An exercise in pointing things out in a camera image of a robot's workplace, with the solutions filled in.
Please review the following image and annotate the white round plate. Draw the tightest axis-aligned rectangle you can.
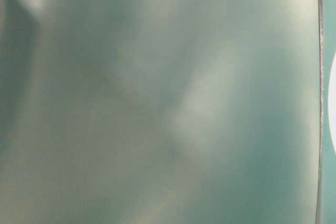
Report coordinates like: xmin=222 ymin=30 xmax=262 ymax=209
xmin=328 ymin=55 xmax=336 ymax=151

